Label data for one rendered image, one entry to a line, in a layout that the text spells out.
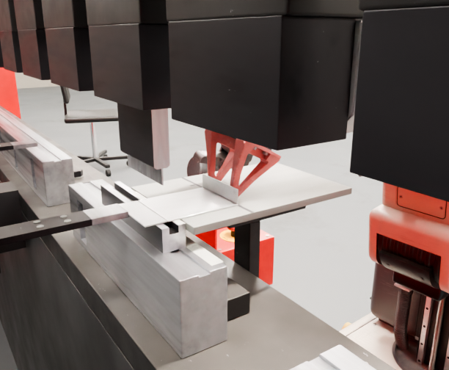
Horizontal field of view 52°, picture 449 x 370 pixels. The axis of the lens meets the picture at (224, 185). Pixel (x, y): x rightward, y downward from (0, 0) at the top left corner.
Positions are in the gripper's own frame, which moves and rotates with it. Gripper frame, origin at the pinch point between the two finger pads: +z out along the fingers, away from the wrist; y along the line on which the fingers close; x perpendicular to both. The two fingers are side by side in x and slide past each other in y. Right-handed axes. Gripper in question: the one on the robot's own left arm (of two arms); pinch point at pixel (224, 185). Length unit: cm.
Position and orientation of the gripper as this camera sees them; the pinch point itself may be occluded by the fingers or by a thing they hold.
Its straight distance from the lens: 63.1
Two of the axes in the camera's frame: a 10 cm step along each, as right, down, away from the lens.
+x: 7.4, 2.9, 6.0
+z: -3.9, 9.2, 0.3
